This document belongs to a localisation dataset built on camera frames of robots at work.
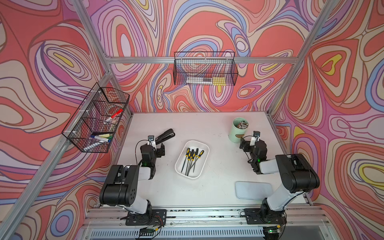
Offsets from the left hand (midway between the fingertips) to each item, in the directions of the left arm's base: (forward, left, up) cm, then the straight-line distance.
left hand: (155, 144), depth 93 cm
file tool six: (-5, -20, -7) cm, 21 cm away
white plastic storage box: (-9, -29, -7) cm, 31 cm away
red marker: (+3, +15, +25) cm, 29 cm away
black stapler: (+9, -5, -4) cm, 10 cm away
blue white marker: (-11, +20, +21) cm, 31 cm away
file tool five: (-9, -21, -7) cm, 23 cm away
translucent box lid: (-26, -58, -7) cm, 64 cm away
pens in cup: (+6, -54, +12) cm, 55 cm away
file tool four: (-2, -24, -5) cm, 24 cm away
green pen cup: (+6, -52, +8) cm, 53 cm away
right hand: (+3, -61, -1) cm, 61 cm away
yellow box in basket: (+28, -40, +27) cm, 56 cm away
